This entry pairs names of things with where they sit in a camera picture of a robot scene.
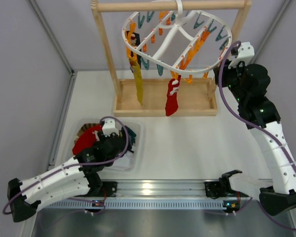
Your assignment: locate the white sock in basket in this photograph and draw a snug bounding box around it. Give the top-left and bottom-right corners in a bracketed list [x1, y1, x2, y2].
[109, 152, 134, 171]

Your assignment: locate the dark navy sock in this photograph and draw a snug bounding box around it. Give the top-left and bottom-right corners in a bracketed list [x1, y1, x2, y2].
[126, 33, 141, 56]

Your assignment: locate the teal sock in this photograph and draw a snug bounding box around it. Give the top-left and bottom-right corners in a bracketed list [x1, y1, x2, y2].
[126, 126, 137, 147]

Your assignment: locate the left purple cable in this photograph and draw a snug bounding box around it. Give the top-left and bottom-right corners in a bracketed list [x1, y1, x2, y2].
[2, 116, 131, 216]

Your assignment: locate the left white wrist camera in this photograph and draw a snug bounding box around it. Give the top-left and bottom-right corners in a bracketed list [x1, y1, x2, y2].
[101, 118, 119, 137]

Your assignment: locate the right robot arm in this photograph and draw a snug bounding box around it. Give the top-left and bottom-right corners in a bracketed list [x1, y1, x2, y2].
[214, 60, 296, 216]

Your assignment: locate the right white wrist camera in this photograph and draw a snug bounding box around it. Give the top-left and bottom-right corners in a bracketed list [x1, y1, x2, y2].
[228, 41, 255, 69]

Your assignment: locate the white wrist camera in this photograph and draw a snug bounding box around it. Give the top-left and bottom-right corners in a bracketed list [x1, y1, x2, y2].
[101, 118, 119, 137]
[228, 41, 255, 69]

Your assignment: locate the brown striped sock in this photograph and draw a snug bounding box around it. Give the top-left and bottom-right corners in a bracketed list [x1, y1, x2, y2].
[74, 123, 98, 144]

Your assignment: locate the white round clip hanger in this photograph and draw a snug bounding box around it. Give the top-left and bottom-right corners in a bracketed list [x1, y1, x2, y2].
[122, 10, 233, 76]

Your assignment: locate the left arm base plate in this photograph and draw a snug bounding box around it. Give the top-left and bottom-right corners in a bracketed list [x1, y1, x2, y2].
[88, 181, 117, 198]

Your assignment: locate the aluminium rail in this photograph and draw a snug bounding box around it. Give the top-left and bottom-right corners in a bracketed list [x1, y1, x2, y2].
[42, 180, 250, 214]

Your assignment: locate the white plastic basket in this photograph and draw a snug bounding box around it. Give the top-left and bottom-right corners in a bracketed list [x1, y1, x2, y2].
[62, 117, 144, 174]

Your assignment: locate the wooden hanger stand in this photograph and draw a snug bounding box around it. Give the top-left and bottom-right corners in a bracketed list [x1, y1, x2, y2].
[91, 0, 252, 117]

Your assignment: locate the red sock with white pattern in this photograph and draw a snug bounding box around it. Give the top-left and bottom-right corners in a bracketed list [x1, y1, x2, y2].
[165, 75, 181, 117]

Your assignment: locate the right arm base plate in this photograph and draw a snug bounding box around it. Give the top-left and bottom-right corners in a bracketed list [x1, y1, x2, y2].
[204, 181, 238, 199]

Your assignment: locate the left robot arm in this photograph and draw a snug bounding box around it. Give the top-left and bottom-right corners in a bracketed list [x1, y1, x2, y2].
[7, 130, 136, 223]

